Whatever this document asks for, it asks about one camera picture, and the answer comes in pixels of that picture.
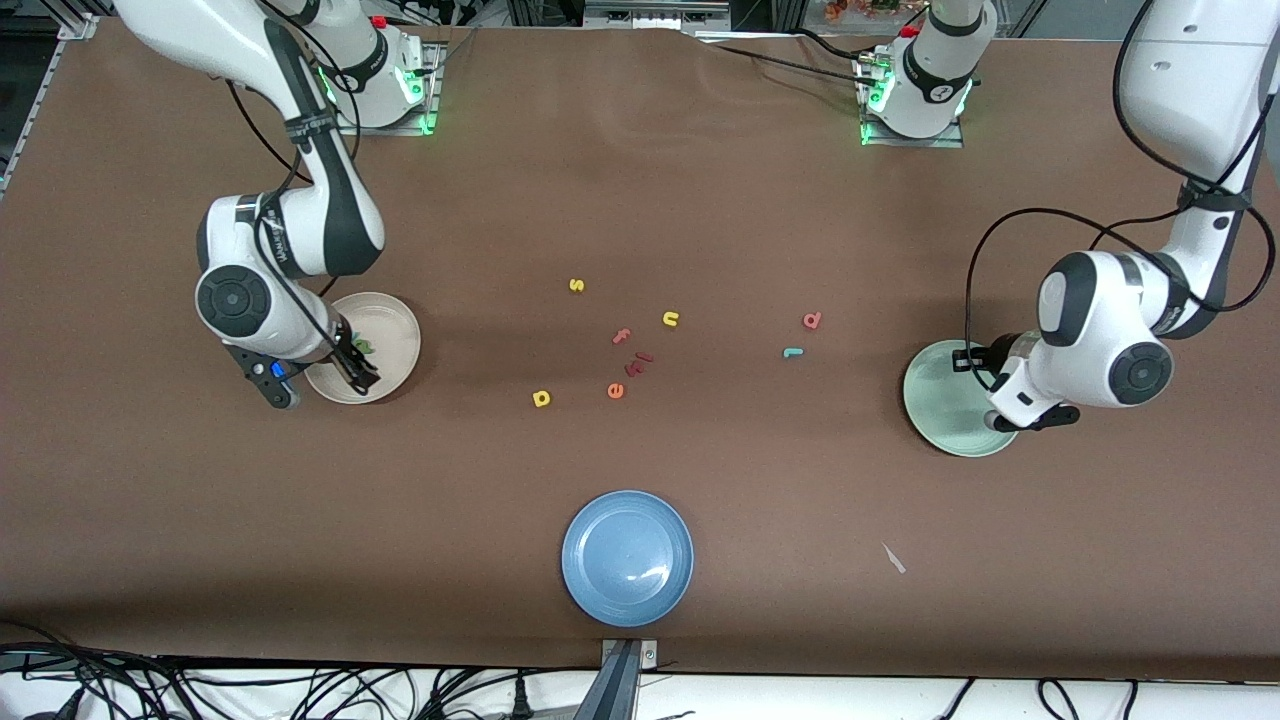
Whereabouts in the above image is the beige brown plate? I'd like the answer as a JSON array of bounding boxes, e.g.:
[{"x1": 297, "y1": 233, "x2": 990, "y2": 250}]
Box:
[{"x1": 303, "y1": 291, "x2": 423, "y2": 406}]

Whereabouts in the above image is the green plate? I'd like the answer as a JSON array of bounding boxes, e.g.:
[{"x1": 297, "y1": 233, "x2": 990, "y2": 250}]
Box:
[{"x1": 902, "y1": 339, "x2": 1021, "y2": 459}]

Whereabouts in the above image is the brown table cover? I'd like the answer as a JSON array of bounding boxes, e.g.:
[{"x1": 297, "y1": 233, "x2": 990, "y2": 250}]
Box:
[{"x1": 0, "y1": 20, "x2": 1280, "y2": 683}]

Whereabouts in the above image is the blue plate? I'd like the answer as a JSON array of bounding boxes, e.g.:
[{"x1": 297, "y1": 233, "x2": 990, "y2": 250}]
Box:
[{"x1": 560, "y1": 489, "x2": 695, "y2": 629}]

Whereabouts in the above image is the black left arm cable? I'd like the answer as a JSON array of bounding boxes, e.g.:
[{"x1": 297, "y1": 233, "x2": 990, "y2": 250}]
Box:
[{"x1": 963, "y1": 0, "x2": 1280, "y2": 396}]

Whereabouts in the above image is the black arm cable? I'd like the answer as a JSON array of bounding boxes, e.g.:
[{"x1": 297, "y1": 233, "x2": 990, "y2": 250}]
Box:
[
  {"x1": 225, "y1": 0, "x2": 351, "y2": 361},
  {"x1": 963, "y1": 0, "x2": 1280, "y2": 396}
]

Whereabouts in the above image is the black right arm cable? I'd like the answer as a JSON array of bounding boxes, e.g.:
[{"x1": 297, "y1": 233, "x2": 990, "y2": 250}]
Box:
[{"x1": 225, "y1": 0, "x2": 351, "y2": 361}]

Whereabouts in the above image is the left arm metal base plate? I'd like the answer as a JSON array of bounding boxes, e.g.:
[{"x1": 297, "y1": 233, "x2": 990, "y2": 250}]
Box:
[{"x1": 858, "y1": 50, "x2": 966, "y2": 149}]

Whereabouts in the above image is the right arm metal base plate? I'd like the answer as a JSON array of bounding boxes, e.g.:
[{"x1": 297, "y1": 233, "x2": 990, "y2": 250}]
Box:
[{"x1": 345, "y1": 40, "x2": 443, "y2": 136}]

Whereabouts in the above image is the black base power cable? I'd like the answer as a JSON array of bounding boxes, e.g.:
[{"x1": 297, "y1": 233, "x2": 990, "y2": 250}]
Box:
[{"x1": 695, "y1": 30, "x2": 886, "y2": 101}]

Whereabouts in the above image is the black floor cable tangle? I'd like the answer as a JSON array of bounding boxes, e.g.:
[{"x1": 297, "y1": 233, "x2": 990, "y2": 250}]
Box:
[{"x1": 0, "y1": 620, "x2": 566, "y2": 720}]

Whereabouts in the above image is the metal camera post bracket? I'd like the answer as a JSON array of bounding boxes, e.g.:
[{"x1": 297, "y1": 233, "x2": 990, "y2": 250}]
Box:
[{"x1": 575, "y1": 638, "x2": 661, "y2": 720}]

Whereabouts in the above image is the silver aluminium frame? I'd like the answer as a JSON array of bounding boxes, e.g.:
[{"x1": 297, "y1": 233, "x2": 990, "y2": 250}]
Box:
[{"x1": 583, "y1": 0, "x2": 733, "y2": 31}]

